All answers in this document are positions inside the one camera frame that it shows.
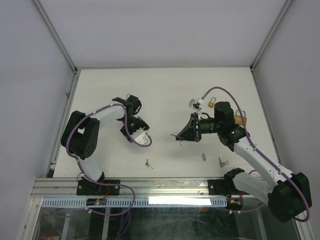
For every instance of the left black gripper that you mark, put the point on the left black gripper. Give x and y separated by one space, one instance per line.
141 124

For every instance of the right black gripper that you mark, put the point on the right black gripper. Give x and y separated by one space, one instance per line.
189 132

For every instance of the silver key set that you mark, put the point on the silver key set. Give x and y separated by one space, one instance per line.
222 164
203 156
177 138
148 165

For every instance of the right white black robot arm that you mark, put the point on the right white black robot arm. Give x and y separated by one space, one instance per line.
285 193

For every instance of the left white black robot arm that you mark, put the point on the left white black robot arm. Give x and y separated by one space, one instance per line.
80 136

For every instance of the small brass padlock right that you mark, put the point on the small brass padlock right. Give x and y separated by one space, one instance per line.
212 102

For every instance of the large brass padlock right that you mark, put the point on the large brass padlock right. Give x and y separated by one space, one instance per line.
240 117

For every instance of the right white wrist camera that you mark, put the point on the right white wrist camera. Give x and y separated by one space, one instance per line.
196 104

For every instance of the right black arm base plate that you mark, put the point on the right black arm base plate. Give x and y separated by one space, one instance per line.
224 187

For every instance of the aluminium front rail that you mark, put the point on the aluminium front rail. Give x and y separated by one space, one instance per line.
143 187

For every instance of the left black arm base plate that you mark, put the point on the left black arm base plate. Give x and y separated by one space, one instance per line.
87 188

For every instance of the slotted grey cable duct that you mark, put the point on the slotted grey cable duct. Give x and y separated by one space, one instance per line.
139 202

